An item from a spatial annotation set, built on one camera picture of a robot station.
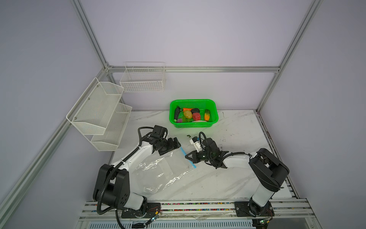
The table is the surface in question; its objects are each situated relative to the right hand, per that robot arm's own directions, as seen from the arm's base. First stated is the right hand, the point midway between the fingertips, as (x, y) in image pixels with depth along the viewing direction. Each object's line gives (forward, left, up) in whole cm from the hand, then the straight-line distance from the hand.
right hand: (185, 157), depth 85 cm
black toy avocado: (+43, -7, -2) cm, 44 cm away
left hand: (+4, +7, +3) cm, 8 cm away
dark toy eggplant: (+44, +8, -4) cm, 45 cm away
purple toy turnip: (+31, +5, -2) cm, 32 cm away
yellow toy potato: (+38, -1, -2) cm, 38 cm away
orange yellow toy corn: (+40, -16, -5) cm, 44 cm away
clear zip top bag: (-8, +19, -9) cm, 23 cm away
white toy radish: (+32, -10, -3) cm, 33 cm away
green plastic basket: (+48, -12, -2) cm, 50 cm away
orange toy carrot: (+46, 0, -4) cm, 47 cm away
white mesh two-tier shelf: (+19, +52, +17) cm, 58 cm away
